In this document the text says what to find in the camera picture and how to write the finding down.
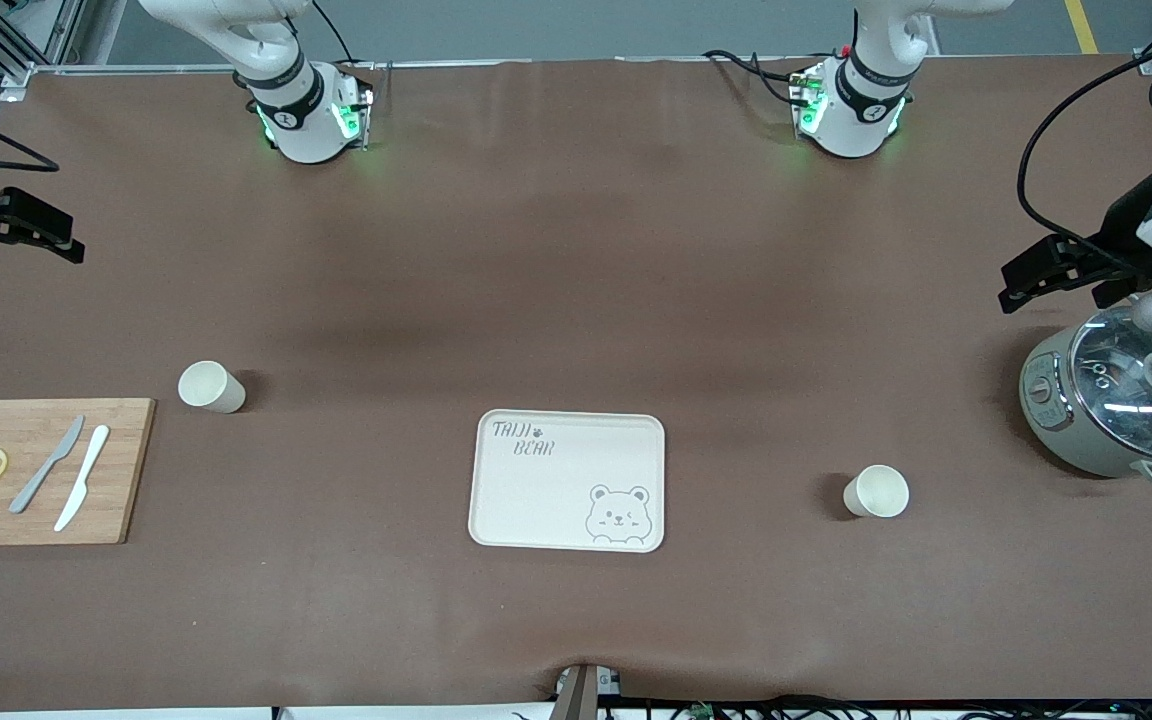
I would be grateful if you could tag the glass pot lid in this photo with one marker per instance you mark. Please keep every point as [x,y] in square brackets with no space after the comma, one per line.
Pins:
[1126,390]

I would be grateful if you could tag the metal table edge bracket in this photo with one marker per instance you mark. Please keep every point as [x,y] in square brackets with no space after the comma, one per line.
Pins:
[576,695]

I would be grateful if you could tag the brown table mat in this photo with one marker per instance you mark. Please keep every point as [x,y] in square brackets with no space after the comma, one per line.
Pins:
[576,250]

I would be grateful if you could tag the wooden cutting board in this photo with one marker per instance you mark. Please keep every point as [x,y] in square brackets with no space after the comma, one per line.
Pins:
[126,470]

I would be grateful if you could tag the aluminium table edge rail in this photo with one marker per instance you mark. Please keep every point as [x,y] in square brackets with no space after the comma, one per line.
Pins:
[136,68]

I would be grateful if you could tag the green electric cooking pot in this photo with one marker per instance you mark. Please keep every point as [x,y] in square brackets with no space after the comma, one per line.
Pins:
[1046,410]

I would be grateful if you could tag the white plastic knife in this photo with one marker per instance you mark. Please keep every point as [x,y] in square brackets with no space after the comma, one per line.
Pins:
[84,480]

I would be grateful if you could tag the grey plastic knife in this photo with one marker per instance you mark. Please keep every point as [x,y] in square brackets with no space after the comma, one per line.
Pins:
[46,465]

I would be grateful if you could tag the cream bear print tray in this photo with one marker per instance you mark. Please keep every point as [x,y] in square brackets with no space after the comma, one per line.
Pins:
[546,490]

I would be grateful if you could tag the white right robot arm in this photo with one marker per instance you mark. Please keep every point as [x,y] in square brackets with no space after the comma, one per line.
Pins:
[286,110]

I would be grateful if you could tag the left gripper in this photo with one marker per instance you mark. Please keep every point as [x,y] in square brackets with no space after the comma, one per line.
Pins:
[1123,243]

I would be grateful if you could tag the white IKEA cup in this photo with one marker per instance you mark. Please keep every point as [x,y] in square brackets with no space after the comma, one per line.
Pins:
[881,492]
[206,385]

